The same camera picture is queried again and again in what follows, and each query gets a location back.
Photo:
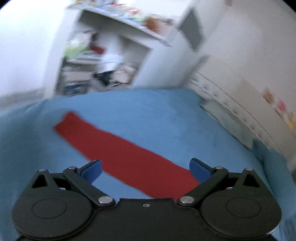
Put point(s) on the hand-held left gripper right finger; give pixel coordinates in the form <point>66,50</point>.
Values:
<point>198,170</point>

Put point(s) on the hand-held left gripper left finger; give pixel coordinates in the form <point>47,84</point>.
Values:
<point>93,171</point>

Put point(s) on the red cloth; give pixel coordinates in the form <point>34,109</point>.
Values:
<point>126,160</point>

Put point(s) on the blue blanket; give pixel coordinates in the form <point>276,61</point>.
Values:
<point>143,129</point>

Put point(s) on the white printed sheet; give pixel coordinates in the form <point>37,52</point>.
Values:
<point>240,115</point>

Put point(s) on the white shelf unit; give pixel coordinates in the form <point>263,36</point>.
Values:
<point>108,51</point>

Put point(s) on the grey wall panel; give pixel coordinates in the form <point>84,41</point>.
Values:
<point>192,29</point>

